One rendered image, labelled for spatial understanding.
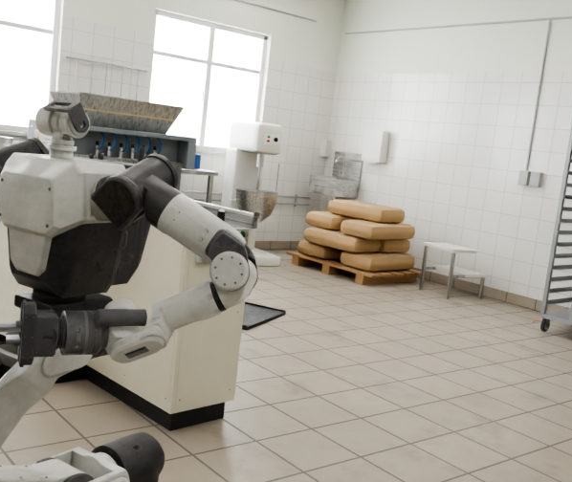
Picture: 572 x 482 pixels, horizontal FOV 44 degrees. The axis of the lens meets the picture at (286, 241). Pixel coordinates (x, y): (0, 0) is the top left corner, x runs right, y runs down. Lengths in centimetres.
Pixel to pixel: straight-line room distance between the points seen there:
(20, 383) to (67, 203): 40
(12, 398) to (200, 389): 144
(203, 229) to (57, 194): 32
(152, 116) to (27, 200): 193
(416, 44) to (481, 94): 103
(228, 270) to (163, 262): 151
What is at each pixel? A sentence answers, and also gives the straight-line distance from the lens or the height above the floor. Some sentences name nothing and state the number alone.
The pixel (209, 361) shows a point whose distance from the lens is 297.
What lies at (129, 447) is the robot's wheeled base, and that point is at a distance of 201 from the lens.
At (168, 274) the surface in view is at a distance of 285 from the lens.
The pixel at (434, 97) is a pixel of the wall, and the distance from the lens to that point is 750.
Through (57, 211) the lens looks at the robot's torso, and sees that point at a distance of 155.
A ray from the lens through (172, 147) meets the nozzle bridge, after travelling 361.
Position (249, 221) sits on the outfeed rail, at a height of 87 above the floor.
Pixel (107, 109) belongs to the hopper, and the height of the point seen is 126.
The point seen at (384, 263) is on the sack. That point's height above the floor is 20.
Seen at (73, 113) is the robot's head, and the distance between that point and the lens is 160.
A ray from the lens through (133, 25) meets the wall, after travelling 711.
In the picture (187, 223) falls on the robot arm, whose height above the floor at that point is 101.
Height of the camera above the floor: 119
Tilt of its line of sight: 8 degrees down
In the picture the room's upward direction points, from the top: 7 degrees clockwise
